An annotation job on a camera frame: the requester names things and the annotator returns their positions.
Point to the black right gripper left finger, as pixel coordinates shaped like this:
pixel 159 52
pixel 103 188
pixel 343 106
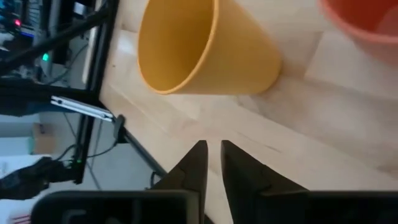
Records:
pixel 189 174

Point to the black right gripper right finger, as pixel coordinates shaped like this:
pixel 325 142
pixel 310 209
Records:
pixel 248 180

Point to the orange plastic cup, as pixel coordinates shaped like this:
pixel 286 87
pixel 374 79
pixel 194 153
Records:
pixel 367 18

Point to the cardboard box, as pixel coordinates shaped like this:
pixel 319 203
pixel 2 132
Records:
pixel 45 140

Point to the silver metal bracket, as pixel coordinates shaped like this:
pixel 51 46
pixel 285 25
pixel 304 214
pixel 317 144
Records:
pixel 81 107

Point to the black aluminium table frame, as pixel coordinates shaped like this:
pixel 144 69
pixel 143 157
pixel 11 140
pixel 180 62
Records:
pixel 102 46

